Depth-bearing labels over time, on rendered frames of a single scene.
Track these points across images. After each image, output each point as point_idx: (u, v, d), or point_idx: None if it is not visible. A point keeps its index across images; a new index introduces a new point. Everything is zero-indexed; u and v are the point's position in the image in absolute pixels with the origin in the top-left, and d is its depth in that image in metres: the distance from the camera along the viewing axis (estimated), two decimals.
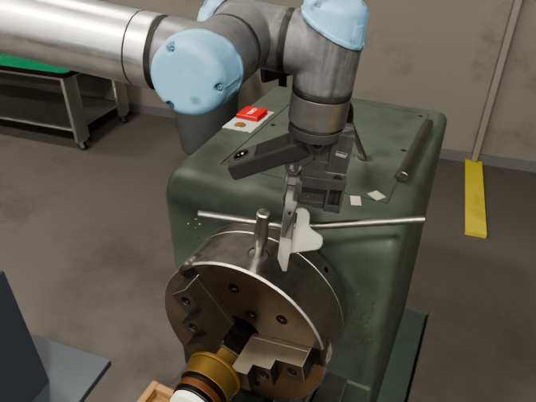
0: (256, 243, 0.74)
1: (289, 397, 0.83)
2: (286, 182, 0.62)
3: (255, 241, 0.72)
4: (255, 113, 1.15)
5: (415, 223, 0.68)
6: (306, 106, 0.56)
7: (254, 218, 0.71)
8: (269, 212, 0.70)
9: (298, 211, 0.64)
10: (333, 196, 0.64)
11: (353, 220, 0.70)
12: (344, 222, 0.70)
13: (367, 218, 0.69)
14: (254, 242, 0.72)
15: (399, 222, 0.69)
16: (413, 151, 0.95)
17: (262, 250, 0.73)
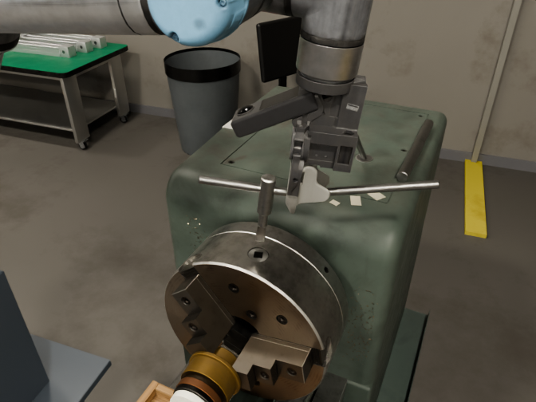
0: (260, 212, 0.70)
1: (289, 397, 0.83)
2: (293, 138, 0.58)
3: (259, 208, 0.68)
4: None
5: (429, 188, 0.64)
6: (316, 50, 0.52)
7: (258, 183, 0.67)
8: (274, 177, 0.66)
9: (305, 171, 0.62)
10: (343, 154, 0.60)
11: (363, 186, 0.66)
12: (353, 187, 0.66)
13: (378, 184, 0.65)
14: (258, 210, 0.68)
15: (411, 187, 0.65)
16: (413, 151, 0.95)
17: (266, 218, 0.69)
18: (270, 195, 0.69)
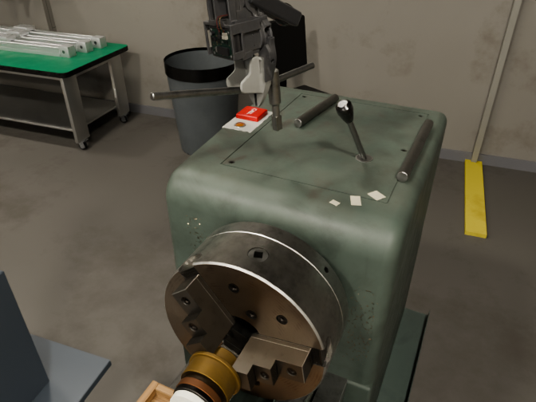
0: (279, 105, 0.85)
1: (289, 397, 0.83)
2: None
3: None
4: (255, 113, 1.15)
5: (157, 97, 0.69)
6: None
7: (279, 76, 0.82)
8: None
9: None
10: (215, 41, 0.74)
11: (210, 92, 0.74)
12: (218, 92, 0.75)
13: (199, 89, 0.72)
14: None
15: (174, 98, 0.70)
16: (413, 151, 0.95)
17: (271, 107, 0.85)
18: (274, 92, 0.82)
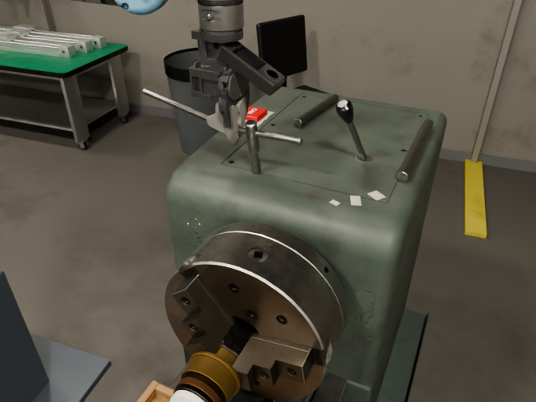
0: (255, 155, 0.89)
1: (289, 397, 0.83)
2: None
3: (258, 143, 0.89)
4: (255, 113, 1.15)
5: (151, 93, 0.92)
6: (239, 4, 0.78)
7: (257, 132, 0.85)
8: (246, 122, 0.85)
9: None
10: None
11: (187, 111, 0.89)
12: (192, 114, 0.89)
13: (179, 104, 0.90)
14: (258, 145, 0.89)
15: (158, 100, 0.91)
16: (413, 151, 0.95)
17: None
18: (247, 141, 0.87)
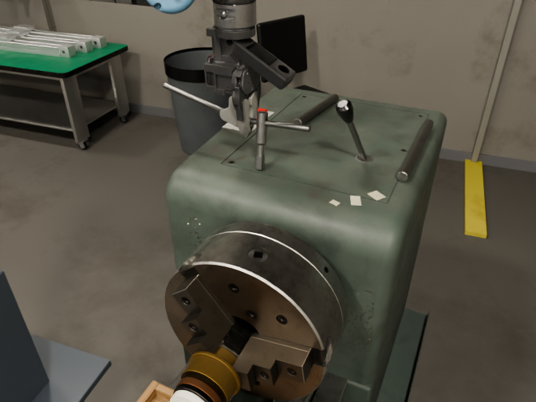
0: (262, 147, 0.91)
1: (289, 397, 0.83)
2: None
3: (266, 137, 0.92)
4: None
5: (170, 88, 0.98)
6: (252, 2, 0.82)
7: (267, 120, 0.89)
8: (258, 111, 0.90)
9: None
10: None
11: (202, 102, 0.94)
12: (206, 105, 0.94)
13: (195, 96, 0.95)
14: (266, 139, 0.92)
15: (176, 93, 0.97)
16: (413, 151, 0.95)
17: (260, 146, 0.93)
18: (256, 131, 0.90)
